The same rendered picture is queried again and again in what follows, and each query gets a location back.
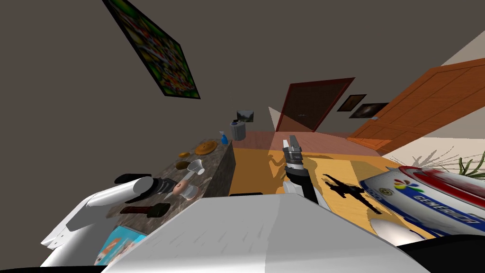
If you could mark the small orange bread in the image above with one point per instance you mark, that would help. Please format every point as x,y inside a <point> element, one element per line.
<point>184,154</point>

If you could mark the dark brown door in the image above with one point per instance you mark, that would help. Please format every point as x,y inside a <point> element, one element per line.
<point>314,104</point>

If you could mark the grey trash bin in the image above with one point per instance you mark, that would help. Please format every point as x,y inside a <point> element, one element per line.
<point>238,131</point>

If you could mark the white cup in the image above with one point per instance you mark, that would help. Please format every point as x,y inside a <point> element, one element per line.
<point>195,166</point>

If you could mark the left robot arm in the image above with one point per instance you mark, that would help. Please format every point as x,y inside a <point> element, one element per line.
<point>113,195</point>

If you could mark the brown round bread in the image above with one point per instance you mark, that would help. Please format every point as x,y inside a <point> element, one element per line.
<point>182,165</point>

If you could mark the blue spray bottle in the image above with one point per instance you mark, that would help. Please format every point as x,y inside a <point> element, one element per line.
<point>224,138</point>

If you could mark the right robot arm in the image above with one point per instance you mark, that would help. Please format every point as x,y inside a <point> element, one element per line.
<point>435,204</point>

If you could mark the orange wooden door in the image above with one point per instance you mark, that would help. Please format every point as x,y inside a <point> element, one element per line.
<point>428,108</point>

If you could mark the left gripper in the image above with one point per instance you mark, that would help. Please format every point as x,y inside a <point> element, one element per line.
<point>163,187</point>

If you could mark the round orange plate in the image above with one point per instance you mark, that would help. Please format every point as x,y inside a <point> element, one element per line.
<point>206,147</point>

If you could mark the small dark landscape picture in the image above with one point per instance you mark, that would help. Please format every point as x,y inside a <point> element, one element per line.
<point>245,116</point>

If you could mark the dark red and black bottle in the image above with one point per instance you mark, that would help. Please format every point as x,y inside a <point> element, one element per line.
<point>146,209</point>

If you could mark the dark galaxy picture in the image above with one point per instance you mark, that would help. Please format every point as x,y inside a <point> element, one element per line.
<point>369,110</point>

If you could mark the brown framed picture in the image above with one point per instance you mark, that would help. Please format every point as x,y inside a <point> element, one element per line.
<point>351,102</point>

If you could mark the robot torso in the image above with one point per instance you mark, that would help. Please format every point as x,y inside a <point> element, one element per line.
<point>246,235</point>

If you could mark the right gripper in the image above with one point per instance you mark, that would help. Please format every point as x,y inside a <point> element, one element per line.
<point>294,155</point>

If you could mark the pink and white mug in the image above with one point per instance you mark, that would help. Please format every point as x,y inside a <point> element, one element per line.
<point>181,187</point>

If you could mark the large colourful black-framed painting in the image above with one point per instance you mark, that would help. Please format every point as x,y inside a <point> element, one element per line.
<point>155,49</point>

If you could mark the green plant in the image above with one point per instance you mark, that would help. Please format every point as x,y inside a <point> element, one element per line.
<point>471,167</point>

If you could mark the blue book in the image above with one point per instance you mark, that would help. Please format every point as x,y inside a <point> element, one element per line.
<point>118,244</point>

